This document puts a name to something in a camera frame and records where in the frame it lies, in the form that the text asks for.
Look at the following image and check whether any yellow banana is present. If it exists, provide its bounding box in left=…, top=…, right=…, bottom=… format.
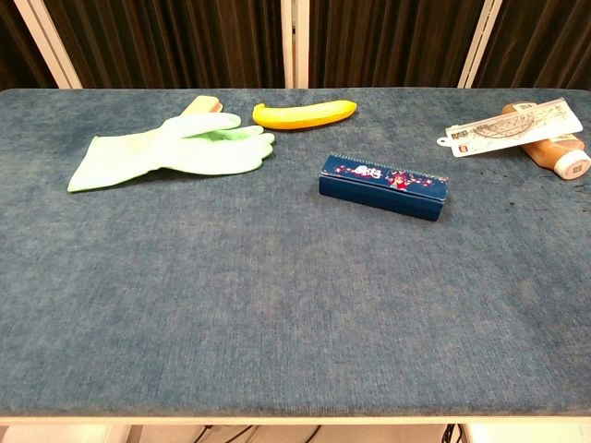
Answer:
left=251, top=99, right=358, bottom=131

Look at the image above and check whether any clear plastic ruler set package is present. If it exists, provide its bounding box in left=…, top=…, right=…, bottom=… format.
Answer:
left=436, top=97, right=584, bottom=159

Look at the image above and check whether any blue rectangular cardboard box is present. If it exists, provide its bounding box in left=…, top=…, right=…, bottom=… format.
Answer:
left=318, top=153, right=451, bottom=223

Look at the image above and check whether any orange sponge block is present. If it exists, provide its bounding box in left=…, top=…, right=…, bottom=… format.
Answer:
left=181, top=95, right=225, bottom=117

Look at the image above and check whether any brown sauce bottle white cap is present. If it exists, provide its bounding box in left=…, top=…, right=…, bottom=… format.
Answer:
left=501, top=102, right=591, bottom=180

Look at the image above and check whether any green rubber glove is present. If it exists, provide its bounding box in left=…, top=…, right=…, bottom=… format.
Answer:
left=66, top=113, right=277, bottom=194

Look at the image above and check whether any white frame post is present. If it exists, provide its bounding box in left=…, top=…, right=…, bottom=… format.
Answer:
left=12, top=0, right=83, bottom=90
left=457, top=0, right=503, bottom=90
left=280, top=0, right=310, bottom=90

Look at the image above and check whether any dark pleated curtain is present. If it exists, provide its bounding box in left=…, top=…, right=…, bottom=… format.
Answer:
left=0, top=0, right=591, bottom=92

